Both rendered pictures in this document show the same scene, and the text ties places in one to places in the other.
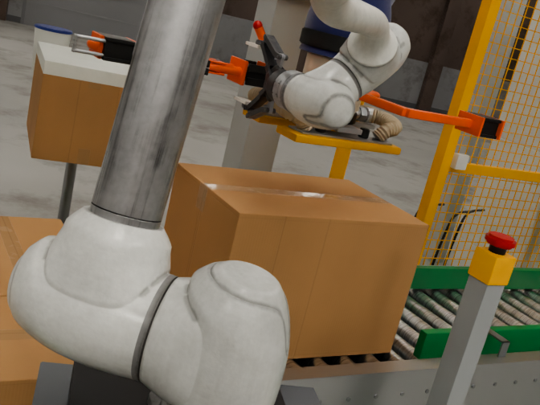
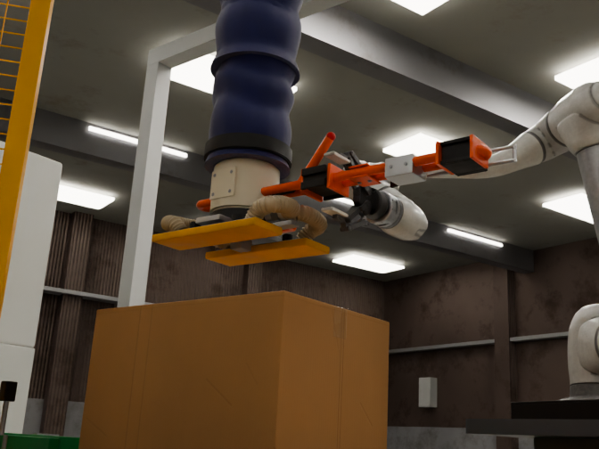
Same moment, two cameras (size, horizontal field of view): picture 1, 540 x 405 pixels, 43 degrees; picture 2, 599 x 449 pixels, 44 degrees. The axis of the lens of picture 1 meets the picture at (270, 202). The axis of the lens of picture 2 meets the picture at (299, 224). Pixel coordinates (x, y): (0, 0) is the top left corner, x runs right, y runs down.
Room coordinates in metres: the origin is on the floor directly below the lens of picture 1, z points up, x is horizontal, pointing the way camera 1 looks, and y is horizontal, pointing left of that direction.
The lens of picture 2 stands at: (2.31, 1.67, 0.65)
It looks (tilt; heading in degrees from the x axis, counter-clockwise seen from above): 16 degrees up; 251
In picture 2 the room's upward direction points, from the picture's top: 3 degrees clockwise
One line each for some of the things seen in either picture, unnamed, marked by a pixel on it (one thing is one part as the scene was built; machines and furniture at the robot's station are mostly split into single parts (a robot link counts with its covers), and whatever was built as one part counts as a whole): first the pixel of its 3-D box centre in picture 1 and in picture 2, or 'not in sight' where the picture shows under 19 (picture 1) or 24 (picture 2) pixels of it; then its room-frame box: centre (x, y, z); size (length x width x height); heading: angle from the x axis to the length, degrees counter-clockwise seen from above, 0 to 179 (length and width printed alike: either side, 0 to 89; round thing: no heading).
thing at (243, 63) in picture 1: (251, 72); (324, 183); (1.73, 0.12, 1.25); 0.10 x 0.08 x 0.06; 33
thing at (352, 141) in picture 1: (341, 134); (266, 247); (1.79, -0.14, 1.14); 0.34 x 0.10 x 0.05; 123
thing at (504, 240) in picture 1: (499, 243); not in sight; (1.54, -0.53, 1.02); 0.07 x 0.07 x 0.04
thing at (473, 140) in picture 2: (113, 47); (462, 155); (1.54, 0.42, 1.25); 0.08 x 0.07 x 0.05; 123
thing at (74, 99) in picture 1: (81, 103); not in sight; (3.04, 0.92, 0.82); 0.60 x 0.40 x 0.40; 24
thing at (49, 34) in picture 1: (50, 50); not in sight; (8.82, 3.18, 0.29); 0.49 x 0.47 x 0.57; 16
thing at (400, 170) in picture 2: not in sight; (406, 169); (1.61, 0.30, 1.24); 0.07 x 0.07 x 0.04; 33
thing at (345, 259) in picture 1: (286, 259); (233, 399); (1.85, -0.08, 0.75); 0.60 x 0.40 x 0.40; 123
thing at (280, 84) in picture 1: (294, 92); (381, 208); (1.53, 0.01, 1.25); 0.09 x 0.06 x 0.09; 123
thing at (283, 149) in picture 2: (343, 44); (249, 157); (1.86, -0.09, 1.36); 0.23 x 0.23 x 0.04
